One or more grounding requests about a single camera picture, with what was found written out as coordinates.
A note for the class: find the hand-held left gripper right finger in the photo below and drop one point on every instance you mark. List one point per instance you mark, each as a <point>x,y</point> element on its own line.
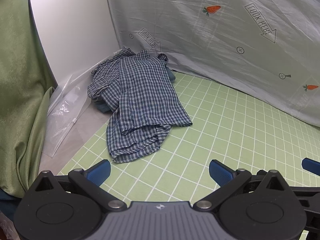
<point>220,173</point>

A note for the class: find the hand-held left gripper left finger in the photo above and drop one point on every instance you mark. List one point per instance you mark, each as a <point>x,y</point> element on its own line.
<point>99,172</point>

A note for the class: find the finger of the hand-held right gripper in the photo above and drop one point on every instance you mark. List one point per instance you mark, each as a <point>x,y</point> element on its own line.
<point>310,166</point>
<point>308,190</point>

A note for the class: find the blue plaid shirt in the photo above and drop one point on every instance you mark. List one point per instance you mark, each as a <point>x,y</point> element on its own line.
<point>140,92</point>

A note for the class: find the green grid mat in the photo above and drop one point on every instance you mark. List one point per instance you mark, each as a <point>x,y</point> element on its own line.
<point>225,130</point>

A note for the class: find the clear plastic bag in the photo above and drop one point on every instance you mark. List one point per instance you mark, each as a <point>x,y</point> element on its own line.
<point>64,110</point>

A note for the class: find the dark teal cloth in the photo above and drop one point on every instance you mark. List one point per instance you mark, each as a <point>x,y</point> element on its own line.
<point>7,202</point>

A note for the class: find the dark blue garment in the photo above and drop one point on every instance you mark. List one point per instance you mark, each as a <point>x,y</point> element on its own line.
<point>172,76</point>

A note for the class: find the green curtain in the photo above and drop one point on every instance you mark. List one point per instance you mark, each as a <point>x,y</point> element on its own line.
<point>20,80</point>

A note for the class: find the white board panel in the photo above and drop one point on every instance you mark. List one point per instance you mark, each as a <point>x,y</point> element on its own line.
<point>75,30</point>

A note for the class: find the grey printed sheet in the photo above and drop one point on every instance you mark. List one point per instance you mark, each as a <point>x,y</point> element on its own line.
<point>200,30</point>

